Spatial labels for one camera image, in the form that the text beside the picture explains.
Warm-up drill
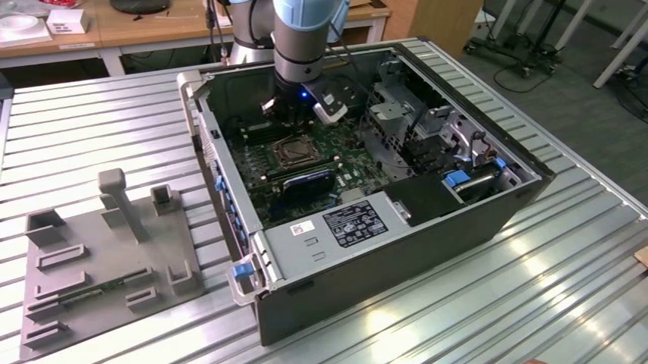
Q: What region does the grey parts rack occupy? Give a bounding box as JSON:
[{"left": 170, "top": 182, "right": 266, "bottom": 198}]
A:
[{"left": 19, "top": 168, "right": 207, "bottom": 361}]

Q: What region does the white cardboard box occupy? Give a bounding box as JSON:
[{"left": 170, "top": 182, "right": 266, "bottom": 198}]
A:
[{"left": 46, "top": 9, "right": 91, "bottom": 36}]

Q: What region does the grey power supply unit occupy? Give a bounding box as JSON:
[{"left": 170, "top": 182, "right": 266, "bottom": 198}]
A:
[{"left": 254, "top": 190, "right": 415, "bottom": 293}]

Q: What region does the black open PC case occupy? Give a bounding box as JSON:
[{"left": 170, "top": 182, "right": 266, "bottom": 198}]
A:
[{"left": 175, "top": 36, "right": 559, "bottom": 347}]

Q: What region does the black graphics card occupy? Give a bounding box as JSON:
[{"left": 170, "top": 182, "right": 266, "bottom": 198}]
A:
[{"left": 268, "top": 168, "right": 337, "bottom": 224}]

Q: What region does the wooden desk white frame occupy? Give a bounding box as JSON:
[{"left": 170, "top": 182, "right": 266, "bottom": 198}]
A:
[
  {"left": 0, "top": 0, "right": 126, "bottom": 77},
  {"left": 94, "top": 0, "right": 395, "bottom": 75}
]

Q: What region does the black round base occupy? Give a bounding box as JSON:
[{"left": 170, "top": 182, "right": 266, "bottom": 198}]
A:
[{"left": 110, "top": 0, "right": 171, "bottom": 13}]

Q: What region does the grey metal drive cage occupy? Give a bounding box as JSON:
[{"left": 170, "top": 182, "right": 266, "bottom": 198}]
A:
[{"left": 353, "top": 58, "right": 447, "bottom": 179}]

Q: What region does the white plastic tray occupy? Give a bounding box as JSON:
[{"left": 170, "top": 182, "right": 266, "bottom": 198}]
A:
[{"left": 0, "top": 13, "right": 52, "bottom": 43}]

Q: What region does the metal socket cover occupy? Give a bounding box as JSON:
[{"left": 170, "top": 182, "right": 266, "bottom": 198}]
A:
[{"left": 276, "top": 136, "right": 317, "bottom": 163}]

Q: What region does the green RAM stick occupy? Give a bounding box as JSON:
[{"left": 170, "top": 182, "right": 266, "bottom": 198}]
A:
[
  {"left": 52, "top": 275, "right": 134, "bottom": 306},
  {"left": 262, "top": 157, "right": 340, "bottom": 181}
]

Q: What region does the CPU socket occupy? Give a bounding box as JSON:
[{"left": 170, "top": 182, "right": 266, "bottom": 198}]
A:
[{"left": 272, "top": 135, "right": 329, "bottom": 165}]

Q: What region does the wooden cabinet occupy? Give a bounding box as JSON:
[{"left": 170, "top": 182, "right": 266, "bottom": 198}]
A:
[{"left": 387, "top": 0, "right": 483, "bottom": 61}]

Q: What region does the white table frame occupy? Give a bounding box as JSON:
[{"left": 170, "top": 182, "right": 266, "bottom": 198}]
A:
[{"left": 485, "top": 0, "right": 648, "bottom": 90}]

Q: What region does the black wheeled stand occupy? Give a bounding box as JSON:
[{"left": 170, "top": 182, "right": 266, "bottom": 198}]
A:
[{"left": 463, "top": 0, "right": 567, "bottom": 80}]

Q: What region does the black plastic shroud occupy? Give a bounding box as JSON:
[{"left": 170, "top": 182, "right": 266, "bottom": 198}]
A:
[{"left": 383, "top": 176, "right": 471, "bottom": 228}]

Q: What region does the green motherboard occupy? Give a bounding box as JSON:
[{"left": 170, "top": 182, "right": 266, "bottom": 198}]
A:
[{"left": 222, "top": 113, "right": 401, "bottom": 225}]

